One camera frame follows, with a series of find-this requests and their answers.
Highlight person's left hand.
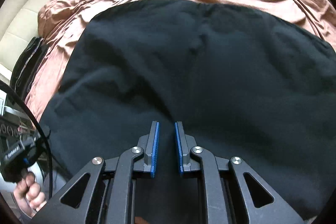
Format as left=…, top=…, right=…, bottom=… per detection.
left=13, top=172, right=48, bottom=212

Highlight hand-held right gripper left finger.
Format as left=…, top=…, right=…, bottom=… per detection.
left=30, top=121, right=160, bottom=224

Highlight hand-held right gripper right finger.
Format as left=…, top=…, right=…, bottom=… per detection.
left=175, top=121, right=305, bottom=224

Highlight cream padded headboard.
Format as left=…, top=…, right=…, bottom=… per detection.
left=0, top=0, right=116, bottom=72

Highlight thick black cable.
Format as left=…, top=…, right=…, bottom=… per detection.
left=0, top=79, right=72, bottom=201

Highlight black bag on bed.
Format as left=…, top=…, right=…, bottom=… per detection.
left=10, top=35, right=50, bottom=102

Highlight black pants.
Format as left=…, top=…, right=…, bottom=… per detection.
left=39, top=0, right=336, bottom=224

